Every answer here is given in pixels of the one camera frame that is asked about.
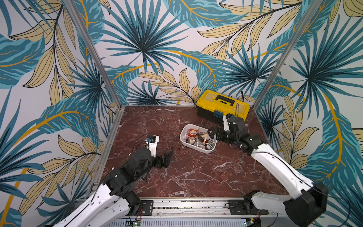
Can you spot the white plastic storage tray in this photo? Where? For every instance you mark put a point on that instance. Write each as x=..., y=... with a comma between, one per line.
x=195, y=142

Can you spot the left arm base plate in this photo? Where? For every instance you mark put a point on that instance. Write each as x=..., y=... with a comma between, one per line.
x=143, y=208

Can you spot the red translucent watch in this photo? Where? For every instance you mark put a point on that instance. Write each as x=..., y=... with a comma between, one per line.
x=193, y=132

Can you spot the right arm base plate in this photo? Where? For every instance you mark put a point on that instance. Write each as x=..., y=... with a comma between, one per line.
x=244, y=207

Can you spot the beige watch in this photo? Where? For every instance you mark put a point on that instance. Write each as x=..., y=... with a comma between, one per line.
x=204, y=138

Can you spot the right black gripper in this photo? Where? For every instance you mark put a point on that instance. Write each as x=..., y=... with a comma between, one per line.
x=219, y=133

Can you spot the yellow black plastic toolbox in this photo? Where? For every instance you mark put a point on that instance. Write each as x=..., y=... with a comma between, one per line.
x=214, y=106

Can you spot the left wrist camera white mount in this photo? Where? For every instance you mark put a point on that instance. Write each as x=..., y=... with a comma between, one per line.
x=152, y=141

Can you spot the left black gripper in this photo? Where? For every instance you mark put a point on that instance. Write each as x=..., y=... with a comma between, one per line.
x=167, y=159

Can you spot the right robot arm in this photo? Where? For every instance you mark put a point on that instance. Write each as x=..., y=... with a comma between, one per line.
x=305, y=201

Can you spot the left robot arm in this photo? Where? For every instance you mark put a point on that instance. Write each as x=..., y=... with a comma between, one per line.
x=114, y=197

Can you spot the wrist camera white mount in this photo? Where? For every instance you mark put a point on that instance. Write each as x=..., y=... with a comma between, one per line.
x=225, y=121
x=152, y=141

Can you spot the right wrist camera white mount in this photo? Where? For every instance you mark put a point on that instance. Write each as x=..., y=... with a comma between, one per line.
x=225, y=121

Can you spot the aluminium front rail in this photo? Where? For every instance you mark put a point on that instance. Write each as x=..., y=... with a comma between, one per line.
x=193, y=207

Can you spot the black strap watch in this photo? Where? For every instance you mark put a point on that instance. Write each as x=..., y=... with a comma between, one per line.
x=209, y=146

